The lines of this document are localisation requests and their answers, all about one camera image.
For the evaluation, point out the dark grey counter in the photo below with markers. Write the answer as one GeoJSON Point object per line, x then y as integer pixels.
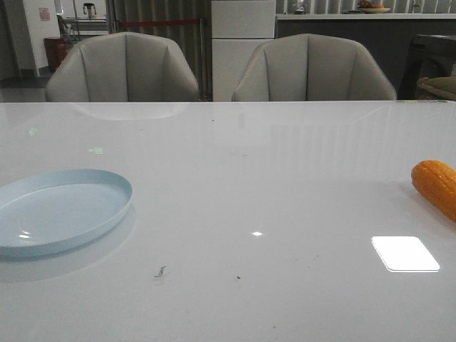
{"type": "Point", "coordinates": [407, 47]}

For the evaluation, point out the fruit bowl on counter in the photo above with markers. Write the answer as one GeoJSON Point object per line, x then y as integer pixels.
{"type": "Point", "coordinates": [370, 7]}

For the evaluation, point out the pink wall notice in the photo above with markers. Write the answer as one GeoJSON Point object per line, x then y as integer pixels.
{"type": "Point", "coordinates": [44, 14]}

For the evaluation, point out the red bin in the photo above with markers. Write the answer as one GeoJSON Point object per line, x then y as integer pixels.
{"type": "Point", "coordinates": [55, 51]}

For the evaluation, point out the beige cushion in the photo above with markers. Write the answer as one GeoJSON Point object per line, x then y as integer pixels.
{"type": "Point", "coordinates": [442, 88]}

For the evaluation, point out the left grey upholstered chair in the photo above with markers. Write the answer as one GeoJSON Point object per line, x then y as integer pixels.
{"type": "Point", "coordinates": [123, 67]}

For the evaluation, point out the grey upholstered chair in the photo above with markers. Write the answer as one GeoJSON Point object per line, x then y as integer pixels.
{"type": "Point", "coordinates": [123, 67]}
{"type": "Point", "coordinates": [311, 67]}

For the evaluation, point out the right grey upholstered chair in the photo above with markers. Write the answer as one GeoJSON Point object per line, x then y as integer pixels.
{"type": "Point", "coordinates": [311, 67]}

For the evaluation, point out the light blue round plate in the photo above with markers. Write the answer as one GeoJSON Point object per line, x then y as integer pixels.
{"type": "Point", "coordinates": [61, 210]}

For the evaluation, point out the red barrier belt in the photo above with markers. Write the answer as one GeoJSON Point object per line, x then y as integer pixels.
{"type": "Point", "coordinates": [159, 23]}

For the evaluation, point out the orange plastic corn cob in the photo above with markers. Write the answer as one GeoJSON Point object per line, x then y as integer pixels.
{"type": "Point", "coordinates": [435, 181]}

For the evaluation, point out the metal barrier post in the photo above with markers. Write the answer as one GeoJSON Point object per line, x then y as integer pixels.
{"type": "Point", "coordinates": [203, 58]}

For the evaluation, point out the white cabinet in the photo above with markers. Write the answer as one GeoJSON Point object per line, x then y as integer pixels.
{"type": "Point", "coordinates": [238, 27]}

